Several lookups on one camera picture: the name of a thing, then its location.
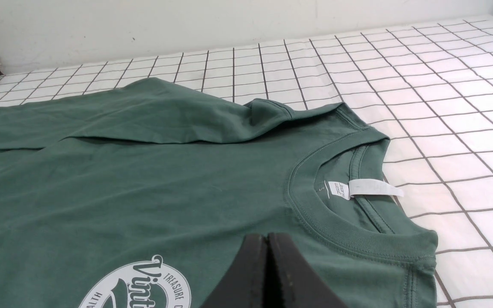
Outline white grid tablecloth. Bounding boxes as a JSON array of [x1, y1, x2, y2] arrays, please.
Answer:
[[0, 18, 493, 308]]

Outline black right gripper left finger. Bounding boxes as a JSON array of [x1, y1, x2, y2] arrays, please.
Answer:
[[202, 234, 268, 308]]

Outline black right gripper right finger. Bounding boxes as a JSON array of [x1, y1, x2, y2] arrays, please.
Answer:
[[268, 233, 347, 308]]

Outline green long-sleeved shirt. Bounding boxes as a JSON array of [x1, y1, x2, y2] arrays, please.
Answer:
[[0, 78, 438, 308]]

